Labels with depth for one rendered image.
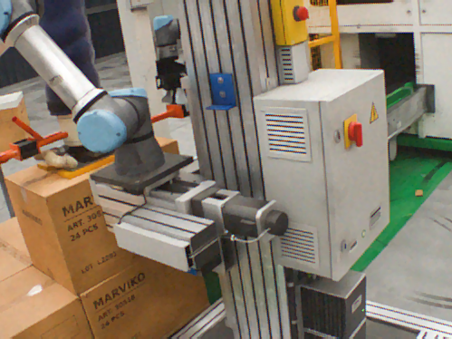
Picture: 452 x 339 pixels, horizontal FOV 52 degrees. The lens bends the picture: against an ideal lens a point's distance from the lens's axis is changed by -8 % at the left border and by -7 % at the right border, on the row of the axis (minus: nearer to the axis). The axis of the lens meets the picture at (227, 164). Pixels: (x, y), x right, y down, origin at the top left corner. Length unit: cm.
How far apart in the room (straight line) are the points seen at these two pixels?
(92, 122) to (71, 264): 71
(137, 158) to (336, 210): 56
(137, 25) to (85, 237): 181
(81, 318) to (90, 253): 25
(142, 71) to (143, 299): 173
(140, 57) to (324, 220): 230
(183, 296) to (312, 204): 112
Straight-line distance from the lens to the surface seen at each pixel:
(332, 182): 114
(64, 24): 179
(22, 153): 180
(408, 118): 362
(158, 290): 208
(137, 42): 328
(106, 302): 192
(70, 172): 179
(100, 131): 123
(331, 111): 110
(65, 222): 174
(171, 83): 180
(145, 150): 138
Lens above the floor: 149
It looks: 20 degrees down
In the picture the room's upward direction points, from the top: 9 degrees counter-clockwise
